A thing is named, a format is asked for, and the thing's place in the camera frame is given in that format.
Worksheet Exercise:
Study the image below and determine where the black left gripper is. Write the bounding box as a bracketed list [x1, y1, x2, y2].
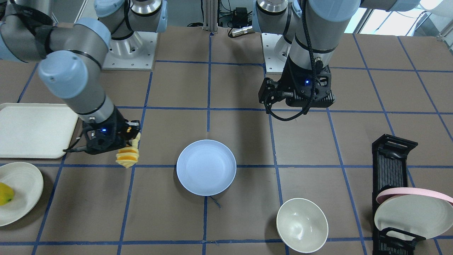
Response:
[258, 59, 331, 114]

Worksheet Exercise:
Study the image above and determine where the pink plate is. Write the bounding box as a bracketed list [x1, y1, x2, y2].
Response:
[375, 187, 453, 205]

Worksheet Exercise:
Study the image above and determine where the black dish rack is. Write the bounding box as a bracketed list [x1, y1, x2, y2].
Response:
[372, 134, 426, 255]

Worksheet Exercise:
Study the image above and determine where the aluminium frame post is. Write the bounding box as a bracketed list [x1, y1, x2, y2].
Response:
[202, 0, 219, 34]

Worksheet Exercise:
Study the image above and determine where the white rectangular tray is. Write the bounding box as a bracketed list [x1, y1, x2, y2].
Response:
[0, 103, 78, 159]

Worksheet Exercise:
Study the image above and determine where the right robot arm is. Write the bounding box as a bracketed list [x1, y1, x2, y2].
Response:
[1, 0, 168, 155]

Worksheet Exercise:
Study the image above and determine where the white ceramic bowl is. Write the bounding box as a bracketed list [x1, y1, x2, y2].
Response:
[276, 198, 329, 254]

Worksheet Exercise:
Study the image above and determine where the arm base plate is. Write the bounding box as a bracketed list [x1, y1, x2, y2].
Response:
[102, 31, 160, 71]
[262, 33, 290, 74]

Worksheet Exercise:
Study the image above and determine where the cream round plate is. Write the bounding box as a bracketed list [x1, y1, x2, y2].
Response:
[0, 162, 44, 226]

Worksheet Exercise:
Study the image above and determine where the yellow lemon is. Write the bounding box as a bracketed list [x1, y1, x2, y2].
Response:
[0, 182, 15, 206]

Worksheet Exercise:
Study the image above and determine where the yellow ridged bread loaf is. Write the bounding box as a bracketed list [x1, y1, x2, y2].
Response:
[115, 132, 141, 169]

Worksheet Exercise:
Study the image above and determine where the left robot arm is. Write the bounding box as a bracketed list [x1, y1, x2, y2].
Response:
[252, 0, 419, 118]

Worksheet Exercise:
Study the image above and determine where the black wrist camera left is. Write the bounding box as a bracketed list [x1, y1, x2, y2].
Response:
[285, 67, 336, 108]

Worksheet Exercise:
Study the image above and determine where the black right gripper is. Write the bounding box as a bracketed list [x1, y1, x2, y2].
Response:
[87, 106, 141, 150]

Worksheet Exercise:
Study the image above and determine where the small white dish in rack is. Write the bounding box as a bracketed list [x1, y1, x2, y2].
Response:
[374, 195, 453, 239]

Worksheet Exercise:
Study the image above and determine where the light blue plate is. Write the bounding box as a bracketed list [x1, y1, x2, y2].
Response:
[176, 140, 237, 196]

